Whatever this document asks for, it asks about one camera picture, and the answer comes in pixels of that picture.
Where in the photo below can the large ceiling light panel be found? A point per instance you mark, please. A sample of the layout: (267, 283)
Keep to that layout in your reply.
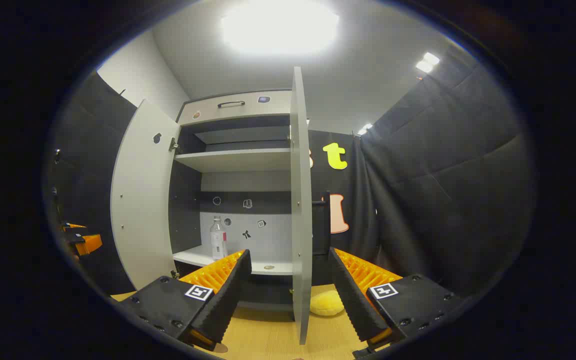
(280, 25)

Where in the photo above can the black backdrop cloth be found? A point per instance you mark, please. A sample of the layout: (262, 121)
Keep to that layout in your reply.
(443, 175)
(88, 150)

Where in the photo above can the grey cabinet door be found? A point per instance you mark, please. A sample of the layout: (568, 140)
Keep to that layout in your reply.
(300, 200)
(143, 200)

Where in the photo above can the white cabinet shelf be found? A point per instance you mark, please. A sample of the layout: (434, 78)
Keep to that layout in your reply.
(238, 160)
(193, 256)

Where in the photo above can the grey open cabinet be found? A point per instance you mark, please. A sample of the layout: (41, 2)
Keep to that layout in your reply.
(188, 210)

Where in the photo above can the clear plastic bottle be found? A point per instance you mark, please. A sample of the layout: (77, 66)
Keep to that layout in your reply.
(218, 245)

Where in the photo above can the yellow plush fruit toy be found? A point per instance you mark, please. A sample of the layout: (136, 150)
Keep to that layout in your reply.
(325, 304)

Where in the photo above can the small ceiling light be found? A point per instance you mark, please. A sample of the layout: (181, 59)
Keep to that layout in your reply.
(365, 129)
(427, 62)

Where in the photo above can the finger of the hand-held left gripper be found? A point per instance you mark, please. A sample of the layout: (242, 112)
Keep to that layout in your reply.
(90, 244)
(75, 226)

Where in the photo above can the grey cabinet drawer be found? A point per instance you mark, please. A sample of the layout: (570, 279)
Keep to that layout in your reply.
(238, 116)

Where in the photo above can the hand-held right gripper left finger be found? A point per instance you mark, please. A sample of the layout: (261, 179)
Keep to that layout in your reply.
(228, 295)

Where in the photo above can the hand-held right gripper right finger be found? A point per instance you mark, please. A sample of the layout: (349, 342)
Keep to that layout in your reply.
(353, 300)

